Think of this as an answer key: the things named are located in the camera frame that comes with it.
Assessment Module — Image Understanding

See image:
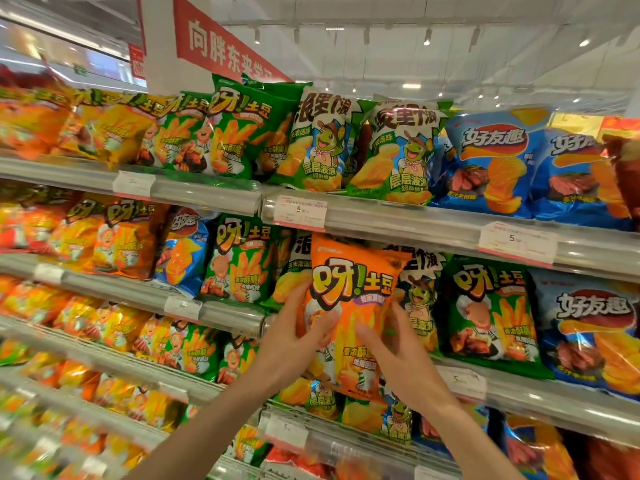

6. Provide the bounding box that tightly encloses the person's left hand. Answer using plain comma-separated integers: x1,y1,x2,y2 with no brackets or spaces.
248,282,342,401

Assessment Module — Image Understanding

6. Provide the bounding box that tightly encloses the person's right hand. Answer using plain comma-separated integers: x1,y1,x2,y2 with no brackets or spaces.
355,300,459,419

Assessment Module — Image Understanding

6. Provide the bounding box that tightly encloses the orange fries chip bag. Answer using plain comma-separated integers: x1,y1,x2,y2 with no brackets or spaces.
296,234,413,401

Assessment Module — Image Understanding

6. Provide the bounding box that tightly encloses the person's right forearm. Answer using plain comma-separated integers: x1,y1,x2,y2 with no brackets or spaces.
419,401,526,480

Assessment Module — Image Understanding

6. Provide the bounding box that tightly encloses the person's left forearm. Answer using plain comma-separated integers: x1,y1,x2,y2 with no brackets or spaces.
122,382,283,480

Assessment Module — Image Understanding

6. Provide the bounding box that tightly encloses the green fries chip bag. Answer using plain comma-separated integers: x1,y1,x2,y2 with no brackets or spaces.
241,74,314,181
136,91,215,174
226,424,272,469
199,214,283,306
439,256,555,381
216,335,262,386
159,320,224,381
206,74,297,180

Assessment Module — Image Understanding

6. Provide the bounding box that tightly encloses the white price tag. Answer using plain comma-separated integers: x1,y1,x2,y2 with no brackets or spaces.
157,382,190,404
477,221,560,269
263,416,311,454
163,295,204,322
273,194,329,233
33,263,66,286
436,366,488,402
112,170,157,200

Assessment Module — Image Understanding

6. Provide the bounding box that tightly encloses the blue ridged chip bag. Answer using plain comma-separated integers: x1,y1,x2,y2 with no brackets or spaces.
499,414,580,480
151,207,218,299
529,127,637,232
529,269,640,401
429,106,553,219
414,404,490,456

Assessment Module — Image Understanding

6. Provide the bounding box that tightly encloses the silver store shelf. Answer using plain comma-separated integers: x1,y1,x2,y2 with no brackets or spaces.
0,367,171,453
0,251,268,339
0,154,264,217
261,186,640,284
0,315,225,405
434,355,640,448
257,400,463,480

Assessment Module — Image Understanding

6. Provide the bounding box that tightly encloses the row of yellow chip bags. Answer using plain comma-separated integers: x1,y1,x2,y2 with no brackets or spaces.
94,374,188,433
52,295,173,368

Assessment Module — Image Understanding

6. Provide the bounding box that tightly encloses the amber fries chip bag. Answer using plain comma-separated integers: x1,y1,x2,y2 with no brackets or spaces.
84,199,170,281

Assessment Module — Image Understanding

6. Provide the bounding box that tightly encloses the yellow fries chip bag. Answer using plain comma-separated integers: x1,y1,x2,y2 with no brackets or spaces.
52,90,103,158
90,92,173,169
49,194,117,271

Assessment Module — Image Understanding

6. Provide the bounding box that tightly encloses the row of orange chip bags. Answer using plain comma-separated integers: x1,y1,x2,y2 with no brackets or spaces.
0,275,73,323
0,339,103,401
0,70,78,161
0,184,68,254

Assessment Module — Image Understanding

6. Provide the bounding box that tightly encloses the row of blurred chip bags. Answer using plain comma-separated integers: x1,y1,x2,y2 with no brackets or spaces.
0,392,148,480

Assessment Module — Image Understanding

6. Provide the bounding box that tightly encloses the yellow background sign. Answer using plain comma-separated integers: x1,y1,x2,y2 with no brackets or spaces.
549,112,607,139

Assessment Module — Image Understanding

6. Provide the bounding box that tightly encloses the red hanging banner sign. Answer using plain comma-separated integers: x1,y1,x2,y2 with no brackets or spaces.
172,0,294,84

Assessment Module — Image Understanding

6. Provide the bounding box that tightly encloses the orange background sign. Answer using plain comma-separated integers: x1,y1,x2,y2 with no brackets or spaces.
597,116,640,141

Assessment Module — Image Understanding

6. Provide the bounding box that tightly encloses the small red wall sign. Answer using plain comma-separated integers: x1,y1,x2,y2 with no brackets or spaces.
128,44,146,81

